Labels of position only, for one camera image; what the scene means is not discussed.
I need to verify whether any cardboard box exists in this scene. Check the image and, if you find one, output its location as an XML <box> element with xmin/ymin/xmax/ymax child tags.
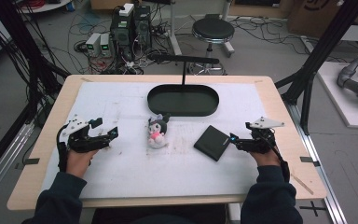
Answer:
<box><xmin>286</xmin><ymin>0</ymin><xmax>358</xmax><ymax>40</ymax></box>

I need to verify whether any black round stool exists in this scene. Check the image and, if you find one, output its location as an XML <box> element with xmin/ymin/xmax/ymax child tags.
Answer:
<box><xmin>187</xmin><ymin>17</ymin><xmax>236</xmax><ymax>77</ymax></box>

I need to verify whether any white table mat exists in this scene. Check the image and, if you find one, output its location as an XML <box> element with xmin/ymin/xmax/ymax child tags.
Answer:
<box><xmin>39</xmin><ymin>80</ymin><xmax>294</xmax><ymax>201</ymax></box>

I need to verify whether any black computer tower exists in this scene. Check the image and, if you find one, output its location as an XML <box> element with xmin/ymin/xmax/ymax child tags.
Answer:
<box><xmin>132</xmin><ymin>5</ymin><xmax>153</xmax><ymax>51</ymax></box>
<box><xmin>109</xmin><ymin>11</ymin><xmax>135</xmax><ymax>63</ymax></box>

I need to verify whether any black-haired plush doll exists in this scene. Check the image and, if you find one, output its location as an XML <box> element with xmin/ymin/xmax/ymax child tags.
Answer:
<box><xmin>146</xmin><ymin>113</ymin><xmax>172</xmax><ymax>150</ymax></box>

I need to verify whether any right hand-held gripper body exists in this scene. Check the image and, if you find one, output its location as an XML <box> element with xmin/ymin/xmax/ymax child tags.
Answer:
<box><xmin>236</xmin><ymin>116</ymin><xmax>285</xmax><ymax>155</ymax></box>

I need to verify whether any black tape strip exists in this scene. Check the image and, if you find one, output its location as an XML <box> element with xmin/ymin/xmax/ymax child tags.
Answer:
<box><xmin>23</xmin><ymin>157</ymin><xmax>41</xmax><ymax>166</ymax></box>
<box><xmin>299</xmin><ymin>156</ymin><xmax>322</xmax><ymax>168</ymax></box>

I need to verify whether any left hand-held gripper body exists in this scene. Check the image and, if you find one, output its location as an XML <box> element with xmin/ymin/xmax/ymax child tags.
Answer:
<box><xmin>60</xmin><ymin>114</ymin><xmax>112</xmax><ymax>154</ymax></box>

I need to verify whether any aluminium rail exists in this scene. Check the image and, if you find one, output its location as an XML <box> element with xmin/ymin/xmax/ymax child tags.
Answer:
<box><xmin>283</xmin><ymin>102</ymin><xmax>350</xmax><ymax>224</ymax></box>
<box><xmin>0</xmin><ymin>120</ymin><xmax>35</xmax><ymax>207</ymax></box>

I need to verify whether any white platform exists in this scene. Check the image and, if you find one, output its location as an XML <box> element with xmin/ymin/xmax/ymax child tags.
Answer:
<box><xmin>316</xmin><ymin>61</ymin><xmax>358</xmax><ymax>131</ymax></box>

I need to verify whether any white box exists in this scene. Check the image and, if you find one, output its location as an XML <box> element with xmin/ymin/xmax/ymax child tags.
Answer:
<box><xmin>117</xmin><ymin>2</ymin><xmax>135</xmax><ymax>18</ymax></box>

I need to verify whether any black oval tray with hanger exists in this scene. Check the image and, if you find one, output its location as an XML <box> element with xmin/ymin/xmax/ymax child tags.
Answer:
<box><xmin>146</xmin><ymin>52</ymin><xmax>221</xmax><ymax>118</ymax></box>

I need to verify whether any person's right hand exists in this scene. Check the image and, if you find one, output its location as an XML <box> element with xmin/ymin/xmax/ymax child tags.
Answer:
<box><xmin>249</xmin><ymin>150</ymin><xmax>282</xmax><ymax>169</ymax></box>

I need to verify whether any black tape cross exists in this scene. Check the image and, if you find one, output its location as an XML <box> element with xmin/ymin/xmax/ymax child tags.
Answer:
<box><xmin>298</xmin><ymin>200</ymin><xmax>328</xmax><ymax>218</ymax></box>

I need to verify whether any person's lap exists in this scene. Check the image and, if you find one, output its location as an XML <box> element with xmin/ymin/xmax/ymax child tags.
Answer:
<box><xmin>90</xmin><ymin>206</ymin><xmax>231</xmax><ymax>224</ymax></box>

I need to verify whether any white power supply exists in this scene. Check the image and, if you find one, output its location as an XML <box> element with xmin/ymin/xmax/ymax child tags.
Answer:
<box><xmin>85</xmin><ymin>32</ymin><xmax>103</xmax><ymax>57</ymax></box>
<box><xmin>99</xmin><ymin>32</ymin><xmax>113</xmax><ymax>58</ymax></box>

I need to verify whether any white table leg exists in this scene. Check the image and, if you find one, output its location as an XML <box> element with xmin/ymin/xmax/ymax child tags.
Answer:
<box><xmin>167</xmin><ymin>0</ymin><xmax>184</xmax><ymax>57</ymax></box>

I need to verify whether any black frame post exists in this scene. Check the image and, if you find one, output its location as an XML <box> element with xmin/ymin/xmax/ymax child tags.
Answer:
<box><xmin>0</xmin><ymin>0</ymin><xmax>71</xmax><ymax>129</ymax></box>
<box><xmin>274</xmin><ymin>0</ymin><xmax>358</xmax><ymax>135</ymax></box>

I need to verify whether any person's left hand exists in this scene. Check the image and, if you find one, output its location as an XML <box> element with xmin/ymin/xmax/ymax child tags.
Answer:
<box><xmin>65</xmin><ymin>148</ymin><xmax>101</xmax><ymax>179</ymax></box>

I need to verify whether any black wallet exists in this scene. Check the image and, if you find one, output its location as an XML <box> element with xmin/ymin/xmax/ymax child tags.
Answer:
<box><xmin>193</xmin><ymin>124</ymin><xmax>232</xmax><ymax>162</ymax></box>

